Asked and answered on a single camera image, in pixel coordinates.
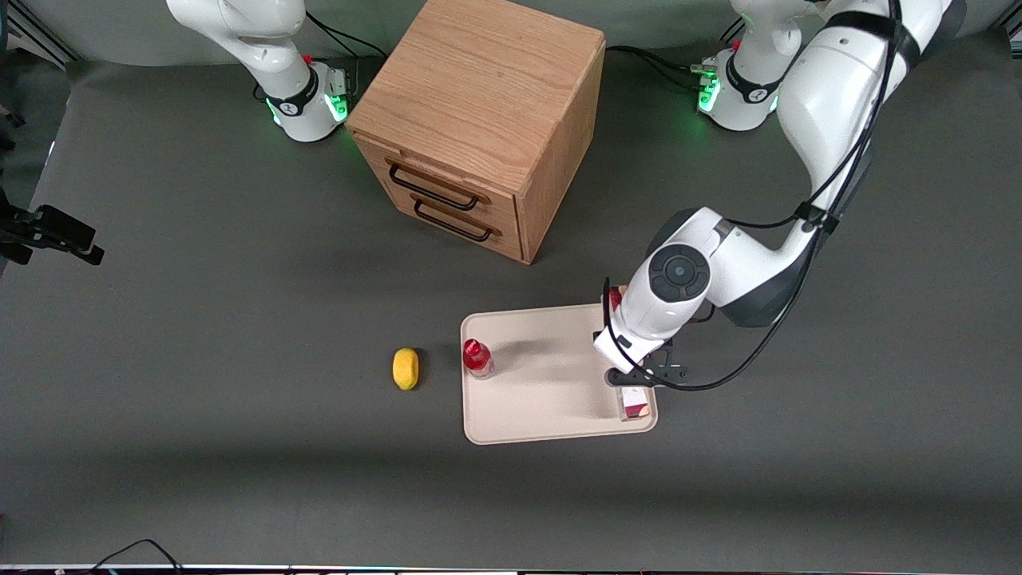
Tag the yellow lemon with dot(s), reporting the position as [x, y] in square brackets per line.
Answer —
[406, 369]

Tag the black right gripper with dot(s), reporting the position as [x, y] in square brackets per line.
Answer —
[12, 228]

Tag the small red-capped bottle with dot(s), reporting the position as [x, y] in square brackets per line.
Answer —
[477, 357]

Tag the red cookie box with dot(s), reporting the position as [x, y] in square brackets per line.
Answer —
[636, 403]

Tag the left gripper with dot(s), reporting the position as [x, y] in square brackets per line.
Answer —
[596, 335]

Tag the dark metal frame rail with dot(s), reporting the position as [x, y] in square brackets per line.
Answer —
[32, 28]

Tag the beige plastic tray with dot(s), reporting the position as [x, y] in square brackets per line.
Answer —
[543, 399]

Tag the wooden drawer cabinet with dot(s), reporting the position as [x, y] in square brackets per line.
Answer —
[479, 80]

